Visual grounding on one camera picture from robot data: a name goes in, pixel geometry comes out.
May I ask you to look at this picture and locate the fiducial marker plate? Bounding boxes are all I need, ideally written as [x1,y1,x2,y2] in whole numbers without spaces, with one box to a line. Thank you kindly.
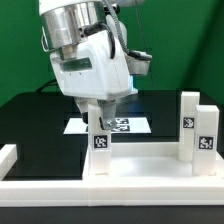
[64,117,151,134]

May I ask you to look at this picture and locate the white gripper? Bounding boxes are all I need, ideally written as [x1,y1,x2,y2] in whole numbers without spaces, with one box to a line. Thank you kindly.
[42,28,152,130]

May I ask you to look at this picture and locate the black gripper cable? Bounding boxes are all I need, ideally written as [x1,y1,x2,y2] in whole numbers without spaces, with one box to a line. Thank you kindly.
[83,0,151,61]

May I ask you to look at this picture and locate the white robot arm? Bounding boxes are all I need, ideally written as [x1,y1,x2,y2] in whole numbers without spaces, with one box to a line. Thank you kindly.
[39,0,152,130]

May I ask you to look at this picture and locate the white desk top tray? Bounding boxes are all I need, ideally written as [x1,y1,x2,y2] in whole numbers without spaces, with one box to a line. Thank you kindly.
[81,142,224,183]

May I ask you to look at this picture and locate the black cables on table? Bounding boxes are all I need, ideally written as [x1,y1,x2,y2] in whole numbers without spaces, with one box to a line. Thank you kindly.
[34,78,61,93]

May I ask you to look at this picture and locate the white U-shaped fence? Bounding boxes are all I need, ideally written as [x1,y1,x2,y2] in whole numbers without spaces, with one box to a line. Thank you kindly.
[0,144,224,207]

